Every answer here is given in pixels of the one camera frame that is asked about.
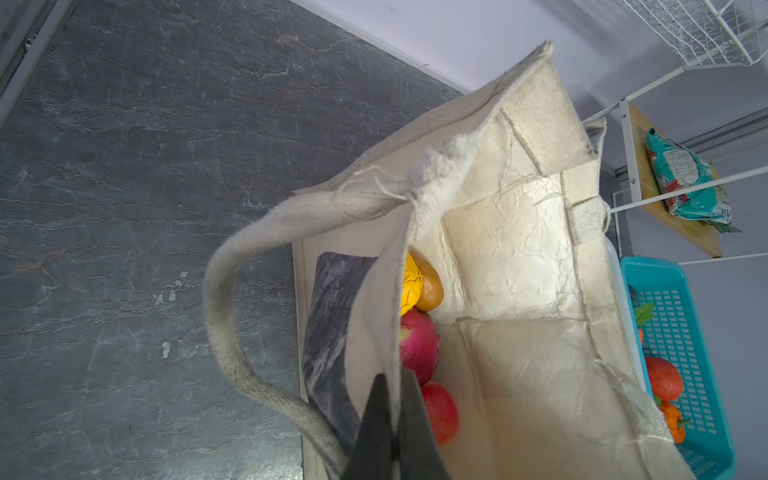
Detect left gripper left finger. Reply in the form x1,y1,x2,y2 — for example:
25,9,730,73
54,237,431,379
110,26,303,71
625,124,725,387
340,373,393,480

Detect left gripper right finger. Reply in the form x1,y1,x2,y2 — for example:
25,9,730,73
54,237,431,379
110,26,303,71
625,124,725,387
394,370,450,480

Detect red apple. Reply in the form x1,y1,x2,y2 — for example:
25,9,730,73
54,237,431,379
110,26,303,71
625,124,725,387
421,381,460,446

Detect pink dragon fruit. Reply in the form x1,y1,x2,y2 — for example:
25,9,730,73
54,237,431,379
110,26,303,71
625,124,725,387
399,308,440,385

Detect brown potato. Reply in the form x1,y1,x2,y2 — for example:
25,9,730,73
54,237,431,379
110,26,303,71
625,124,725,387
409,250,444,312

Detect cream canvas grocery bag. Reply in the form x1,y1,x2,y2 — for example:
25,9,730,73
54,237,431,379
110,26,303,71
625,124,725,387
203,42,693,479

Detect teal snack bag top shelf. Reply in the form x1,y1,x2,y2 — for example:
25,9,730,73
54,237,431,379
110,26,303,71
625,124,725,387
646,128,739,233

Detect red tomato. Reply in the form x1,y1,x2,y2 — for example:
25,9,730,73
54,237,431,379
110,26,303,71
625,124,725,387
645,356,684,402

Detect teal plastic vegetable basket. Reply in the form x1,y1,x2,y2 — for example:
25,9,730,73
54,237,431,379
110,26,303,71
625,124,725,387
620,257,736,479

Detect wooden two-tier shelf rack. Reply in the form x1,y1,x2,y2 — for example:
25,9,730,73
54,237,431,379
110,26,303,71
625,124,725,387
587,67,767,263

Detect long white wire basket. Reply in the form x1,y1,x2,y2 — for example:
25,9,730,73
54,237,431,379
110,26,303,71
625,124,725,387
623,0,767,69

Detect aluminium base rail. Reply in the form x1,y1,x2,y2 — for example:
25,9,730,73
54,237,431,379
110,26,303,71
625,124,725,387
1,0,79,126

